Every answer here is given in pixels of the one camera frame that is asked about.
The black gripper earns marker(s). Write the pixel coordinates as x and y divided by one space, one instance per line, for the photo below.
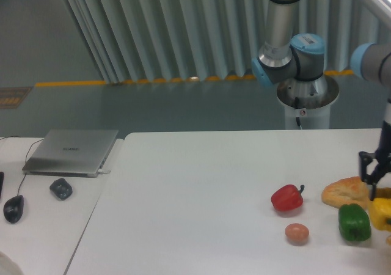
382 156

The yellow bell pepper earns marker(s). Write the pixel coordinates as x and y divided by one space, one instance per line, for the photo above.
379 209

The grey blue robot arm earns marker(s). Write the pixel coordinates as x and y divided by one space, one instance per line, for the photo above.
296 64

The green bell pepper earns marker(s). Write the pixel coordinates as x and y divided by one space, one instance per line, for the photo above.
354 223

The red bell pepper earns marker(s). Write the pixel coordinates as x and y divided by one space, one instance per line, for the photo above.
287 198

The golden bread pastry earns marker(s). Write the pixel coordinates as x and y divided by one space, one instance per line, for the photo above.
346 191

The brown egg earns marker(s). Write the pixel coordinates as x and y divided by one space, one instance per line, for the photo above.
296 232

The folding partition screen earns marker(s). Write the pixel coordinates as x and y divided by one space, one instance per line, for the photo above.
149 40

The silver closed laptop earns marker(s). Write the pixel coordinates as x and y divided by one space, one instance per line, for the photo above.
71 153

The black power adapter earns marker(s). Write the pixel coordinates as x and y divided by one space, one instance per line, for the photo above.
61 189

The black computer mouse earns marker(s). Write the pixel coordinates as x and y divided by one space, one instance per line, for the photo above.
13 209

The black device at edge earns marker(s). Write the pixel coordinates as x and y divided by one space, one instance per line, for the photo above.
1 182

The white cloth corner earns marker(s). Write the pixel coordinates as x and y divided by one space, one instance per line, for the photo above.
8 267

